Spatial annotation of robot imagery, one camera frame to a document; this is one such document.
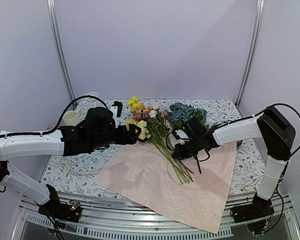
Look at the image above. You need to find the pink wrapping paper sheet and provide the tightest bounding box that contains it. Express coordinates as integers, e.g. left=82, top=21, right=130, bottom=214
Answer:
left=95, top=142, right=237, bottom=234

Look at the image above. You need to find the pink patterned ball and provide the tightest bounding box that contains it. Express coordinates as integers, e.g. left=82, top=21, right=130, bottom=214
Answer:
left=46, top=125, right=55, bottom=131

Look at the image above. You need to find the cream ceramic mug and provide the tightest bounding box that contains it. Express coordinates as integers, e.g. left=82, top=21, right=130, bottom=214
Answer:
left=62, top=110, right=81, bottom=126

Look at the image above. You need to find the cream printed ribbon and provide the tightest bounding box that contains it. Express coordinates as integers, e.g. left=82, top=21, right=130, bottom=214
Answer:
left=59, top=156, right=102, bottom=177

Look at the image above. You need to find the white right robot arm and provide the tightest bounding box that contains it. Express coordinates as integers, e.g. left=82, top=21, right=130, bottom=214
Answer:
left=172, top=103, right=296, bottom=218

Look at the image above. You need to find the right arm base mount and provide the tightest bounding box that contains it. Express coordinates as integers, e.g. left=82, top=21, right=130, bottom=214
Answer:
left=230, top=193, right=275, bottom=223

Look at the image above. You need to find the left aluminium frame post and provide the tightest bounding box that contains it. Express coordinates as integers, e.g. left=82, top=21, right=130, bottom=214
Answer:
left=46, top=0, right=75, bottom=101

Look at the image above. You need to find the white ribbed ceramic vase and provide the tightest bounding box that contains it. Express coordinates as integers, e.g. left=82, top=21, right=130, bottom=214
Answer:
left=85, top=91, right=103, bottom=110

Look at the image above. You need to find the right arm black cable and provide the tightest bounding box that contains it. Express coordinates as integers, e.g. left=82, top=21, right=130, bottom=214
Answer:
left=165, top=102, right=300, bottom=181

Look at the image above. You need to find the floral patterned tablecloth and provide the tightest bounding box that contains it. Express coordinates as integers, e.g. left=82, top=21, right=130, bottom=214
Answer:
left=39, top=100, right=265, bottom=199

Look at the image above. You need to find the right aluminium frame post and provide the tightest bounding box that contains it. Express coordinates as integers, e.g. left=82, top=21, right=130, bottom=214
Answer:
left=235, top=0, right=265, bottom=108

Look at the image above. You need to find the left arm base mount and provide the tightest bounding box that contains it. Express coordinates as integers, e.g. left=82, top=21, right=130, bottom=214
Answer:
left=38, top=184, right=82, bottom=223

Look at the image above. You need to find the aluminium front rail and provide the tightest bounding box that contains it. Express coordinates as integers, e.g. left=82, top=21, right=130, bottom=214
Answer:
left=12, top=193, right=300, bottom=240

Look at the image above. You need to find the aluminium frame post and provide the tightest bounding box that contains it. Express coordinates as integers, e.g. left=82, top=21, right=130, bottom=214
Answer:
left=235, top=0, right=265, bottom=108
left=46, top=0, right=75, bottom=101

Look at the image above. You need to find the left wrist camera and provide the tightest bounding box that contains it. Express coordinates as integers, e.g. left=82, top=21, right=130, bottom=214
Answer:
left=108, top=101, right=123, bottom=128

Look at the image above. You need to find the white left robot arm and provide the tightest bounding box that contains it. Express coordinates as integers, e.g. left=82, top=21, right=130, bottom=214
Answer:
left=0, top=107, right=142, bottom=217

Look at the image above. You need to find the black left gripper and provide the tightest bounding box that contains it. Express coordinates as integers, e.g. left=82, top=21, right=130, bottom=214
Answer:
left=90, top=123, right=142, bottom=151

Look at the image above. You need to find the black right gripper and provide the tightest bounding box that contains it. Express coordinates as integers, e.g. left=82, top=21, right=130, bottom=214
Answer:
left=172, top=136, right=202, bottom=161

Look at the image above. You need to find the pink flower bouquet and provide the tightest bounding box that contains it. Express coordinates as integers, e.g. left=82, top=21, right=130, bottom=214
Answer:
left=125, top=96, right=194, bottom=184

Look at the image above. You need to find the blue flower bunch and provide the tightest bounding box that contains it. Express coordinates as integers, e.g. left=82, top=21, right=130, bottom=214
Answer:
left=167, top=102, right=208, bottom=175

